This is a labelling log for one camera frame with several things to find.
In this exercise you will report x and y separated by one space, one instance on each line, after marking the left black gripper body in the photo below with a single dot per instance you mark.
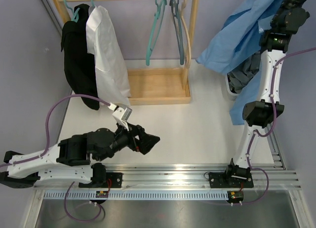
124 138

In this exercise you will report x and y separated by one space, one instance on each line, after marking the teal hanger of blue shirt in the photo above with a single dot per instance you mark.
156 27

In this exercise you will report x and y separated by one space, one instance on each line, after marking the wooden hanger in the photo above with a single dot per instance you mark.
187 48

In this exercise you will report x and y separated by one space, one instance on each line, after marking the grey shirt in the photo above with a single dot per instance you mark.
244 72

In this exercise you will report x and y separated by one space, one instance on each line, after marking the blue-grey hanger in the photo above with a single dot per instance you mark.
176 19

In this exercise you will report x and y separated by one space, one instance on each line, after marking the light blue shirt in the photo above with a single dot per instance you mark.
240 36

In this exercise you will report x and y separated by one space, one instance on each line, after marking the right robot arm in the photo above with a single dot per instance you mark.
266 108

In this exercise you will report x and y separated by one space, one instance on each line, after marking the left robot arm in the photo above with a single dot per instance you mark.
76 159

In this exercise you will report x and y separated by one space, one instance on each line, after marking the black shirt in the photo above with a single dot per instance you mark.
79 65

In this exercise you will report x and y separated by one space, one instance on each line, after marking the white shirt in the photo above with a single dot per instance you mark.
110 69

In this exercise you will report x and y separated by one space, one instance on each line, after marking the teal hanger of black shirt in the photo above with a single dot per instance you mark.
75 14

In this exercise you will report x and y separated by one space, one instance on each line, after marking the wooden clothes rack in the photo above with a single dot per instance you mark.
157 86

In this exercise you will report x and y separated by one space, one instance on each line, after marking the white plastic basket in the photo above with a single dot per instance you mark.
232 95

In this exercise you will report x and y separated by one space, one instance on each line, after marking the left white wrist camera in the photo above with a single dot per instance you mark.
121 113

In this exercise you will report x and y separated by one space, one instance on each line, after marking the aluminium mounting rail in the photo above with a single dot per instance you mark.
189 182

